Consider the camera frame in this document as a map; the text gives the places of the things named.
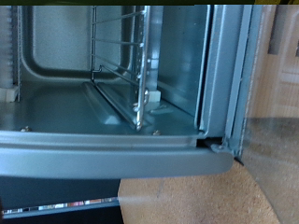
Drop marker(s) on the silver toaster oven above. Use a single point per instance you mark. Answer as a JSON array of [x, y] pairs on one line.
[[93, 155]]

